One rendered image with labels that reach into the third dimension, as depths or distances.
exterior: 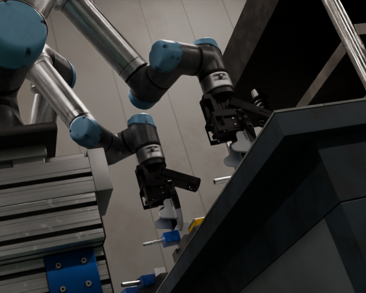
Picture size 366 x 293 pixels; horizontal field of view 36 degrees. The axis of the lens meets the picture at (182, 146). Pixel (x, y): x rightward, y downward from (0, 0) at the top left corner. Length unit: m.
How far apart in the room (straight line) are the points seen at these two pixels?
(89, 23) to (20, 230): 0.62
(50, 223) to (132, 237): 2.97
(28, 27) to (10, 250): 0.41
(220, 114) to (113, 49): 0.32
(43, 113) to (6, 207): 0.79
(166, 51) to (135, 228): 2.79
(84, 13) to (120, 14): 3.58
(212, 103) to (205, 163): 3.03
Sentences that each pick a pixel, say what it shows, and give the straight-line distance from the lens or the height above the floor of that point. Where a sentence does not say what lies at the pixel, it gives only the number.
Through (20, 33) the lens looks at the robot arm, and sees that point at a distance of 1.09.
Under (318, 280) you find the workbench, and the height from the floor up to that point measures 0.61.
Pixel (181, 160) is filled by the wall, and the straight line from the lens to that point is 4.31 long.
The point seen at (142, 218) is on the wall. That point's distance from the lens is 4.04.
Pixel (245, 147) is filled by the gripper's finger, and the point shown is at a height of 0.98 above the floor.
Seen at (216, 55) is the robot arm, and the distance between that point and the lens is 1.39.
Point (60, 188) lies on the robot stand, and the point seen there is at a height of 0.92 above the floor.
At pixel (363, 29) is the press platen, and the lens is 2.12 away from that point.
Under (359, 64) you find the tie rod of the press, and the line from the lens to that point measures 1.94.
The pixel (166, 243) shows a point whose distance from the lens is 1.46.
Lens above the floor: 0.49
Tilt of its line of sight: 25 degrees up
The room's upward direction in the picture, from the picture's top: 17 degrees counter-clockwise
